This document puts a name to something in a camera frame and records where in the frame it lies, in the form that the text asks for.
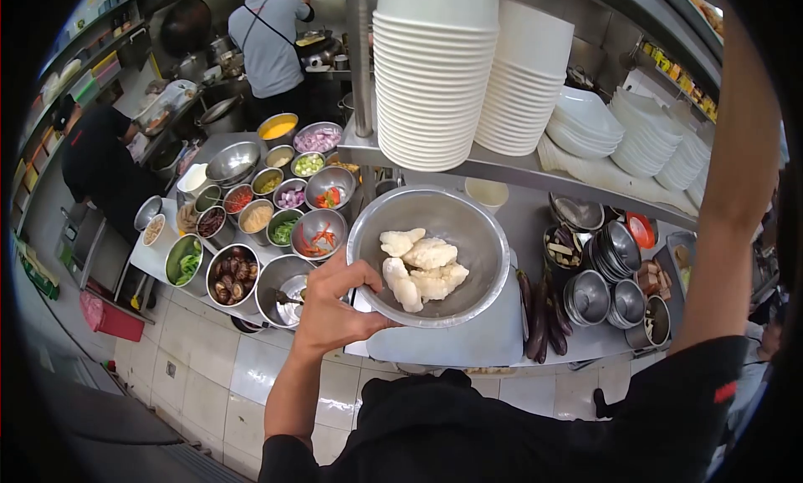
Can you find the pale cutting board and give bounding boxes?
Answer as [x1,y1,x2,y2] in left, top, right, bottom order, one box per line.
[344,250,525,368]

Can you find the steel strainer bowl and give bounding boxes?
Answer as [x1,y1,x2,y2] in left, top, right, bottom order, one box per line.
[548,192,606,233]

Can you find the bowl of chopped green onion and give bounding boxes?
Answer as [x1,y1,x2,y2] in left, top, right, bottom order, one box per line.
[290,151,326,179]

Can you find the bowl of red pepper strips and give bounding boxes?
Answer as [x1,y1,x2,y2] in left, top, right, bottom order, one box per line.
[290,207,349,262]

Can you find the stack of white flat plates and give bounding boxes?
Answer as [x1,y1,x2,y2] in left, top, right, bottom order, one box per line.
[609,87,685,180]

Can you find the pot of tan mince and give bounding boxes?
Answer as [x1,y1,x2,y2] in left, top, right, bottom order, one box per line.
[237,197,276,246]

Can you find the bowl of yellow ginger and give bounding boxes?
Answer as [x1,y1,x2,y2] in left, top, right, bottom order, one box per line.
[251,167,286,197]

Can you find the wall shelf with containers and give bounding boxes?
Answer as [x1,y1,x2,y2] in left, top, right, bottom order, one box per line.
[11,0,153,233]

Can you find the red bin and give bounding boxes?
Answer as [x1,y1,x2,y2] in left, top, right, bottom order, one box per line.
[79,290,146,343]

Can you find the person's left index finger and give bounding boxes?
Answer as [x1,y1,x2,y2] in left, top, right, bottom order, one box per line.
[353,304,404,333]

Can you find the bowl of purple onion chunks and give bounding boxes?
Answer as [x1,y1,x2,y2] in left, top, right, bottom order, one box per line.
[272,177,309,212]

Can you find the bowl of green pepper strips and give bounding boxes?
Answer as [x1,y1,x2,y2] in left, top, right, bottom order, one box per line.
[266,207,305,249]

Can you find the steel pot with scraps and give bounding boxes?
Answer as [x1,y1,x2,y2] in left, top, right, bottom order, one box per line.
[625,295,671,350]

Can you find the bowl of yellow sauce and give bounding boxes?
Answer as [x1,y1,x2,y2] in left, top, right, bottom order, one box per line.
[256,112,300,149]

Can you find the tilted stack of steel bowls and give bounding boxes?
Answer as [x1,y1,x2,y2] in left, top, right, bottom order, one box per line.
[585,220,642,284]

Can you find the stack of white deep plates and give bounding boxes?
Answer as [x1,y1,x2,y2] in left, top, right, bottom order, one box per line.
[545,84,626,160]

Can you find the orange plastic bowl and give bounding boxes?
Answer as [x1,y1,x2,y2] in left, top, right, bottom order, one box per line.
[625,211,657,250]

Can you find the tall stack of white bowls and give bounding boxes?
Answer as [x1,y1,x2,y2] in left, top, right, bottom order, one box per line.
[373,0,501,173]

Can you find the bowl of cut eggplant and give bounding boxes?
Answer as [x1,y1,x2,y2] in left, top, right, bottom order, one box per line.
[542,225,585,272]

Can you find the small purple eggplant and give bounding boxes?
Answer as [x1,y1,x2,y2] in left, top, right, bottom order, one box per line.
[516,268,533,335]

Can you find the tray of brown tofu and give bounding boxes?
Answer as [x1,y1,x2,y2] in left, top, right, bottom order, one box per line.
[633,258,676,302]

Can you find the person's left hand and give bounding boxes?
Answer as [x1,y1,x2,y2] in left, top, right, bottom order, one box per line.
[293,251,404,360]

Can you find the pile of pale fried pieces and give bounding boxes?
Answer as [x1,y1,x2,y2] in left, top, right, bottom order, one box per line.
[379,227,471,314]

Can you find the white cup of nuts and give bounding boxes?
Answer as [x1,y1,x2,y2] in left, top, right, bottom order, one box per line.
[142,212,166,247]

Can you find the person's legs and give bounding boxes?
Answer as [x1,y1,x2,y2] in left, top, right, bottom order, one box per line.
[591,388,628,420]

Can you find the small bowl of garlic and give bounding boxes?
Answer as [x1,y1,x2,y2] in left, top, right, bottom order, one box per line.
[263,143,296,171]

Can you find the short stack of white bowls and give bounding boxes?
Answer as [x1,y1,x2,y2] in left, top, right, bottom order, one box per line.
[474,0,576,158]

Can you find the white plastic container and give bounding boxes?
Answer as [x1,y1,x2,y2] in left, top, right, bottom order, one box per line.
[176,162,210,196]

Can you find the bowl of chopped red onion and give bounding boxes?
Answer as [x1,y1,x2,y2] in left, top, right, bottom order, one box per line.
[292,121,345,155]

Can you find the overhead steel shelf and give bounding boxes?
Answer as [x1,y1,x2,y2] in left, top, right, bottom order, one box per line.
[565,0,726,96]

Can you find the bowl of brown mushrooms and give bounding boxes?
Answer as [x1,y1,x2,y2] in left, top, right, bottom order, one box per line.
[205,243,262,309]

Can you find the pot of green peppers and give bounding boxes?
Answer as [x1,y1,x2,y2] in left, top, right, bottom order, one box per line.
[164,233,208,296]

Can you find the steel shelf post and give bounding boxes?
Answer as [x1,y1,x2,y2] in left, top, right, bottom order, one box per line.
[345,0,376,138]

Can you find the white cloth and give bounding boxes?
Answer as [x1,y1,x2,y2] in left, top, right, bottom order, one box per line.
[537,134,698,217]

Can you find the bowl of dark liquid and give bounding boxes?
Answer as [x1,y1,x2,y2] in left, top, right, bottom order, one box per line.
[194,184,224,215]

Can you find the steel bowl with ladle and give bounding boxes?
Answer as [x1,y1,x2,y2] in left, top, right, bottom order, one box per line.
[255,253,318,331]

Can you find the empty nested steel bowls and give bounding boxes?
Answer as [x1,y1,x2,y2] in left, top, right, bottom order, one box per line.
[205,141,262,187]

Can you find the pot of dried chilies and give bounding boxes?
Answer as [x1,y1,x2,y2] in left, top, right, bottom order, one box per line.
[196,205,237,249]

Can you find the person's body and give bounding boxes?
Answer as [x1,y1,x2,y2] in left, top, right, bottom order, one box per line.
[258,335,749,483]

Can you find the small empty steel bowl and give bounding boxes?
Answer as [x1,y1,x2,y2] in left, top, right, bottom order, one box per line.
[133,194,164,232]

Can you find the rectangular steel tray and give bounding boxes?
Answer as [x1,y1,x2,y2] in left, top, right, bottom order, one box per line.
[664,230,698,335]

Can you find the bowl of red green peppers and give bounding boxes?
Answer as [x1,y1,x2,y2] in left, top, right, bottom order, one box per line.
[304,165,357,212]

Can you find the shelf of condiment jars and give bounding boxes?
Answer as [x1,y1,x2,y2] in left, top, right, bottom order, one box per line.
[639,40,720,124]

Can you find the steel stock pot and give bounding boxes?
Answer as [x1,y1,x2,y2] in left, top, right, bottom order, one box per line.
[197,95,246,136]

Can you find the person's left thumb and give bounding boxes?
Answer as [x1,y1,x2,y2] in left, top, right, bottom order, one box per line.
[327,251,385,294]

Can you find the black wok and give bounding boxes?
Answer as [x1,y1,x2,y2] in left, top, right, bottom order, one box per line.
[159,0,213,59]

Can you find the bowl of chopped red chili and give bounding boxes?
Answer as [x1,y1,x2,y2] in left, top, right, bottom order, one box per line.
[222,182,256,216]

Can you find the large steel mixing bowl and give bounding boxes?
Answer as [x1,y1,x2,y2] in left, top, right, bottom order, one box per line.
[346,185,511,329]

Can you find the stack of small white plates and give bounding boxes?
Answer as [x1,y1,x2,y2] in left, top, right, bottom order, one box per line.
[654,127,713,193]

